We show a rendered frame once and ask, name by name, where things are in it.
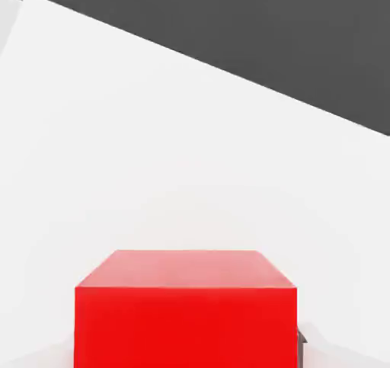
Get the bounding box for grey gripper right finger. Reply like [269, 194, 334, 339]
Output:
[296, 321, 377, 368]

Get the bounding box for small red cube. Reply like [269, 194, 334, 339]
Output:
[73, 249, 299, 368]

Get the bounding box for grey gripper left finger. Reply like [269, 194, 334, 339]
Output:
[13, 334, 76, 368]

